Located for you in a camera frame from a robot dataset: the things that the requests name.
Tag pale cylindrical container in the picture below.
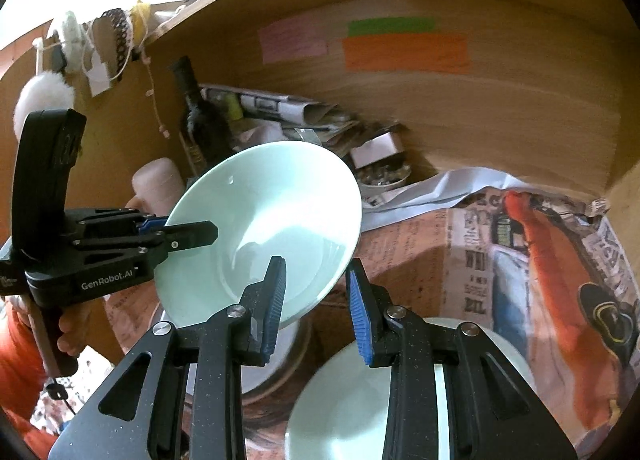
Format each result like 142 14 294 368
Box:
130 157 182 211

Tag yellow headband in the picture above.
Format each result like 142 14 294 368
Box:
129 0 152 41

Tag yellow-green small bottle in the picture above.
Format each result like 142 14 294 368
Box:
222 94 244 122

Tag white fluffy headband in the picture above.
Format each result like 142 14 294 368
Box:
47 10 96 73

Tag person's left hand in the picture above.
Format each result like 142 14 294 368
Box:
56 300 108 357

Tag pale pink card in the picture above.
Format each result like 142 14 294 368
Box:
349 131 405 167

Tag studded headband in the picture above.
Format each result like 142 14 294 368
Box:
97 7 136 82

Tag white paper sheets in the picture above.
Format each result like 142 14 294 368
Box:
360 167 523 233

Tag floral cloth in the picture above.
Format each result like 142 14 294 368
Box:
30 347 118 446

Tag white plate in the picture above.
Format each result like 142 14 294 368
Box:
284 317 538 460

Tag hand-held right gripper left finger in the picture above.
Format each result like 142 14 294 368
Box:
47 255 288 460

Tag white fluffy pompom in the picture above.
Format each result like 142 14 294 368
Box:
12 69 76 136

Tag pink sticky note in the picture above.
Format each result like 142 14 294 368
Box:
259 20 329 64

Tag green sticky note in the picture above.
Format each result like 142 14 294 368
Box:
348 17 435 37

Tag orange sticky note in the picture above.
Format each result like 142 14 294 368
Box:
342 34 471 74

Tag printed paper table cover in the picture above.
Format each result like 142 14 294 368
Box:
102 190 640 460

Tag brown wrist strap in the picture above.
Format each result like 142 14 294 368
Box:
25 296 76 416

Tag beaded hanging cord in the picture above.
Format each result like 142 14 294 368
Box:
140 47 168 140

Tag stack of newspapers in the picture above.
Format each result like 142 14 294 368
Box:
200 84 401 156

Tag pink bowl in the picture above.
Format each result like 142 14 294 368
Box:
150 307 315 398

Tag light green plate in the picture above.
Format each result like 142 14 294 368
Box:
154 140 363 331

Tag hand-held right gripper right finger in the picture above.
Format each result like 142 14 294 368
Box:
345 257 578 460

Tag dark wine bottle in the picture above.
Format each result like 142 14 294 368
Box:
169 56 237 181

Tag small bowl of trinkets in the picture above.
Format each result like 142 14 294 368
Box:
357 162 415 189

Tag white toy plane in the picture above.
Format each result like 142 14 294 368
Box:
152 7 187 26

